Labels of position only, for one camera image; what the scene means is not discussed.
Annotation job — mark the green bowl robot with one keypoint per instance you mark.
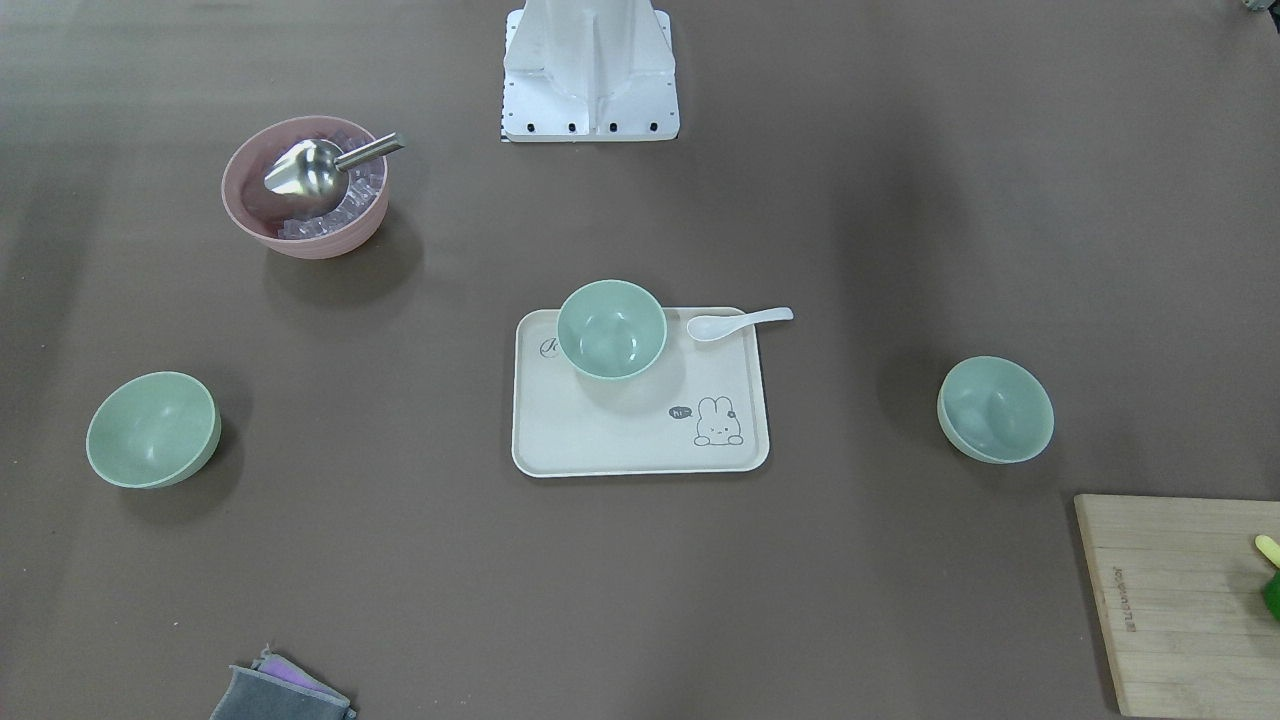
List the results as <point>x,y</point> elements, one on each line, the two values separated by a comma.
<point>995,411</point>
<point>153,432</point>

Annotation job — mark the green bowl on tray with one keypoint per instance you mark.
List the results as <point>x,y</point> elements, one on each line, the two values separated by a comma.
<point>611,330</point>

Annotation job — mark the beige rabbit tray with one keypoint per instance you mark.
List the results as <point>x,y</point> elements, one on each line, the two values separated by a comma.
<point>700,408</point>

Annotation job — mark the white ceramic spoon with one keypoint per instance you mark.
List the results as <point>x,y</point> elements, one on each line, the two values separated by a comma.
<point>710,328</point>

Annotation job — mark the metal ice scoop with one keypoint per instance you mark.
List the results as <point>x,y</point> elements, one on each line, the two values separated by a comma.
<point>316,169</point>

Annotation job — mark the pink bowl with ice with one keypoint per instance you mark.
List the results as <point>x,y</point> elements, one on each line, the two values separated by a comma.
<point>355,221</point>

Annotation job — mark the grey purple cloth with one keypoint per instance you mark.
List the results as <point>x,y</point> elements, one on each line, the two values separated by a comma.
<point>274,687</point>

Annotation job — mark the wooden cutting board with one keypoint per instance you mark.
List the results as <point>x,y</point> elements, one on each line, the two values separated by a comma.
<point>1178,588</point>

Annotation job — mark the yellow plastic knife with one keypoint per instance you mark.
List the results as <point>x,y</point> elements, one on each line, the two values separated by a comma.
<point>1269,548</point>

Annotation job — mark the green lime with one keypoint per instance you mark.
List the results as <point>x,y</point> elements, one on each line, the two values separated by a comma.
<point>1270,594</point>

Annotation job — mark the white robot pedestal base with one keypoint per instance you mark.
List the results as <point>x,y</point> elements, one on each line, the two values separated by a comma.
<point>589,71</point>

